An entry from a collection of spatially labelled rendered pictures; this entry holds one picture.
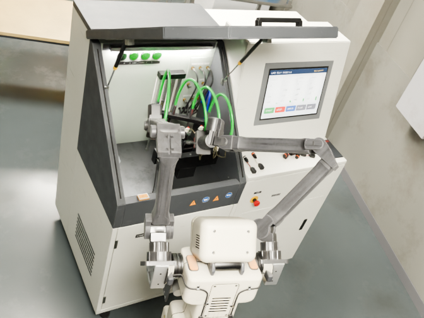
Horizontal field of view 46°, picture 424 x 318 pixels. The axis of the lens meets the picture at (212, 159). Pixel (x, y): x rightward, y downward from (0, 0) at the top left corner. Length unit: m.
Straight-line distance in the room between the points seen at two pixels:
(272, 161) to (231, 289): 1.10
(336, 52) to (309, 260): 1.56
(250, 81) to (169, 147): 1.09
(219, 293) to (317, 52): 1.50
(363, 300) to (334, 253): 0.41
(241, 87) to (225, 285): 1.14
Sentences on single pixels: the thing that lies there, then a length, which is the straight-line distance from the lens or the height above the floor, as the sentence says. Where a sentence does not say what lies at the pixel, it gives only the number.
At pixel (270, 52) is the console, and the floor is 1.50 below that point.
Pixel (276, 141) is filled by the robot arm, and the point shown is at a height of 1.50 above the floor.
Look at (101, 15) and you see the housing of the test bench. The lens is 2.52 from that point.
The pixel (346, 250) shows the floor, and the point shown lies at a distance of 3.98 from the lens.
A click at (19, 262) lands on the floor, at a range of 3.26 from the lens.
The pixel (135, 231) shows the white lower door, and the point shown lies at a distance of 2.49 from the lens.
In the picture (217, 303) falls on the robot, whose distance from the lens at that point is 1.87.
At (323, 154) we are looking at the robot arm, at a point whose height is 1.55.
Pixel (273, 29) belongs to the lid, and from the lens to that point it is 1.68.
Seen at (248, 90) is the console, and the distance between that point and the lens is 2.62.
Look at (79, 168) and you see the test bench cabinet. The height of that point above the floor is 0.71.
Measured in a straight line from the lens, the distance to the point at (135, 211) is 2.37.
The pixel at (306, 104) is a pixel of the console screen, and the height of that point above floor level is 1.20.
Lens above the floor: 2.60
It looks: 38 degrees down
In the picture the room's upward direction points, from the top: 19 degrees clockwise
